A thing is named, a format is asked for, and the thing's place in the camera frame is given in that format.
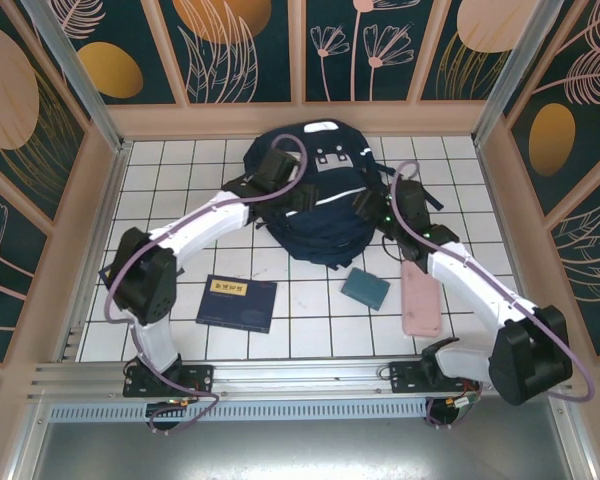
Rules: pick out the navy blue backpack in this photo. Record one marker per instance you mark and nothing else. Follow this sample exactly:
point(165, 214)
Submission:
point(325, 235)

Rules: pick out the teal notebook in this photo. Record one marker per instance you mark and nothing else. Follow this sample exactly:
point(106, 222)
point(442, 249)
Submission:
point(366, 289)

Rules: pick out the pink pencil case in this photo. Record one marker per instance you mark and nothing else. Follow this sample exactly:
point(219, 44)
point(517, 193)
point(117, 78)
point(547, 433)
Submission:
point(420, 305)

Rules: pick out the navy book with yellow label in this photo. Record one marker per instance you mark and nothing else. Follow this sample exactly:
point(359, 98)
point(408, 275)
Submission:
point(240, 312)
point(103, 275)

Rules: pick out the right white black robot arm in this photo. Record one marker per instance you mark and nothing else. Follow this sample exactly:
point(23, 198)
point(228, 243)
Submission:
point(480, 285)

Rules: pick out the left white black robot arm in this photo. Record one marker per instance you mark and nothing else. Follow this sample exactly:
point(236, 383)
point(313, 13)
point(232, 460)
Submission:
point(200, 225)

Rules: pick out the yellow power connector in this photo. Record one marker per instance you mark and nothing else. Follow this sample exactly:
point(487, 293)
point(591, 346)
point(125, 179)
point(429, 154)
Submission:
point(182, 402)
point(461, 401)

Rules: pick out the aluminium frame post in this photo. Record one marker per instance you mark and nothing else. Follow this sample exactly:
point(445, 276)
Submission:
point(85, 85)
point(519, 75)

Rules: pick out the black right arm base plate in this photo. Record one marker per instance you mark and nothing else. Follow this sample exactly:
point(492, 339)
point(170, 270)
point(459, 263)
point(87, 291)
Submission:
point(405, 380)

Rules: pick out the long aluminium mounting rail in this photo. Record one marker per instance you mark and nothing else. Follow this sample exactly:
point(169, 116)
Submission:
point(300, 377)

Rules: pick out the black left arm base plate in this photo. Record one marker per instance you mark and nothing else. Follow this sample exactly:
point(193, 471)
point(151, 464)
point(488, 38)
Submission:
point(200, 380)

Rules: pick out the aluminium side rail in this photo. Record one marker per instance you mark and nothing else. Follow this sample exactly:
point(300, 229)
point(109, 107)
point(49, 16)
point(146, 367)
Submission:
point(74, 345)

